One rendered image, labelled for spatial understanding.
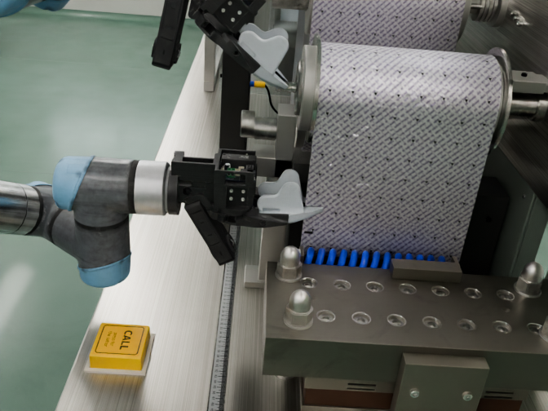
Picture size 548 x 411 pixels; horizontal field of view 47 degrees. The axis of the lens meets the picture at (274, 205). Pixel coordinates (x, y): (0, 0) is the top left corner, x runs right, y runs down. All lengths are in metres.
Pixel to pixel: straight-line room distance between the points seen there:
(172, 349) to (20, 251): 1.96
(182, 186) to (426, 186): 0.33
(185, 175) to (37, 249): 2.03
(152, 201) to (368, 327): 0.32
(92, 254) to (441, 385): 0.49
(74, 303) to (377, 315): 1.82
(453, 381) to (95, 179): 0.52
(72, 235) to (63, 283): 1.68
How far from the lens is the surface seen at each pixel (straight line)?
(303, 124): 0.85
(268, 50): 0.82
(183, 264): 1.10
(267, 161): 0.93
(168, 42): 0.83
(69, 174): 0.87
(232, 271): 1.08
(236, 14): 0.81
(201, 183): 0.86
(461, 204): 0.92
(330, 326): 0.78
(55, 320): 2.45
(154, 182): 0.85
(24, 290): 2.61
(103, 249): 0.91
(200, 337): 0.95
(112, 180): 0.86
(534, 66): 1.00
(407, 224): 0.91
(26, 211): 0.96
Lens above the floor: 1.52
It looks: 29 degrees down
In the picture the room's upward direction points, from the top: 5 degrees clockwise
